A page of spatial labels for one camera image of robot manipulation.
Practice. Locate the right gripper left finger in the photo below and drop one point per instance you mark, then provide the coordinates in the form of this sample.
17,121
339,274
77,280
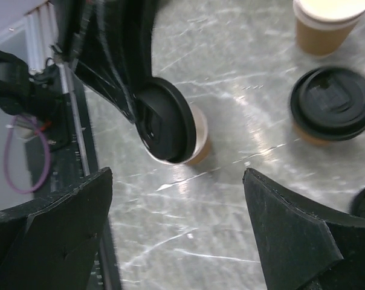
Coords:
50,242

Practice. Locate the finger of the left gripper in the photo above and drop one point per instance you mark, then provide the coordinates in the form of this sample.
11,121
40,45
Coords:
126,29
103,54

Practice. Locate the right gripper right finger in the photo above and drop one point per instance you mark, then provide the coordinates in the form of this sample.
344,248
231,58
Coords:
303,244

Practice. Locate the black cup lid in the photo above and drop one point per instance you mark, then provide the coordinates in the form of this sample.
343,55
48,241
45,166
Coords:
165,121
329,103

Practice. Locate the brown paper cup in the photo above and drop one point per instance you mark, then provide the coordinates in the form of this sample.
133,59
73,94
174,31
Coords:
202,147
309,138

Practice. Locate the stack of brown paper cups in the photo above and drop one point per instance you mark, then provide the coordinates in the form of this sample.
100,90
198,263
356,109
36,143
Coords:
322,26

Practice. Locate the aluminium rail frame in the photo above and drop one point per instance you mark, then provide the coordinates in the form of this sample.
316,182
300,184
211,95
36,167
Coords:
41,34

